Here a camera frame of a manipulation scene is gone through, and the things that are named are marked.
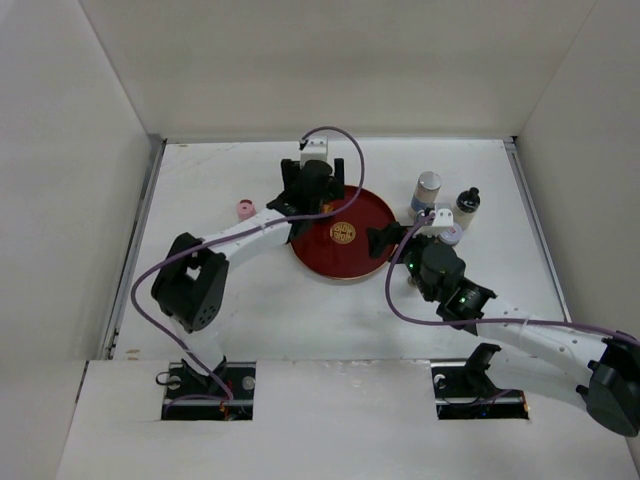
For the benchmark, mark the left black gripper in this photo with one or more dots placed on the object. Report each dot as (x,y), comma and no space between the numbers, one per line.
(334,190)

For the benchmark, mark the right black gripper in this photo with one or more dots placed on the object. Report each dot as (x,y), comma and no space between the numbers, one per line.
(380,238)

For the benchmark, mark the pink lid spice shaker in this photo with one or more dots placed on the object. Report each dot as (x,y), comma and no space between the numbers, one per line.
(245,209)

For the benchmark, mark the red lid chili sauce jar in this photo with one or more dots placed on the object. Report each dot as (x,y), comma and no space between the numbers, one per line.
(328,208)

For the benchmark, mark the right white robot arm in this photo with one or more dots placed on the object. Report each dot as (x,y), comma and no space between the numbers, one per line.
(589,367)

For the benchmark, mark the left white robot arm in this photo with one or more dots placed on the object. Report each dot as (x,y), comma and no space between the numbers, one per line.
(190,290)

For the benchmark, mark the red round tray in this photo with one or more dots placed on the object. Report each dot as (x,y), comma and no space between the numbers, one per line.
(338,247)

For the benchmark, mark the small dark bottle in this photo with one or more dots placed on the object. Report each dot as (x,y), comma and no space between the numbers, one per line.
(413,282)

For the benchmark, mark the silver lid tall jar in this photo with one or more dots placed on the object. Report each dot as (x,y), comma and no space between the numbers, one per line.
(425,192)

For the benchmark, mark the black pump white bottle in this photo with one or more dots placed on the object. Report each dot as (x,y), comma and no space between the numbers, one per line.
(466,206)

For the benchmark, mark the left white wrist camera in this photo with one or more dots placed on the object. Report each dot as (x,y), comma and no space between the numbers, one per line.
(314,148)

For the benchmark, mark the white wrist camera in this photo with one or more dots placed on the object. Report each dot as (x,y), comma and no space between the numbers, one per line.
(434,219)
(314,148)

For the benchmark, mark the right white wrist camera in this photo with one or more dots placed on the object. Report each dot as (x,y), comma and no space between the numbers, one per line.
(434,219)

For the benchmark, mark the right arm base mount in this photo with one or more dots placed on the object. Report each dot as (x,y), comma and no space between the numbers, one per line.
(463,391)

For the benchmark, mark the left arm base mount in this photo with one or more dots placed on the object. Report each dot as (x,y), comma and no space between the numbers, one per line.
(190,396)

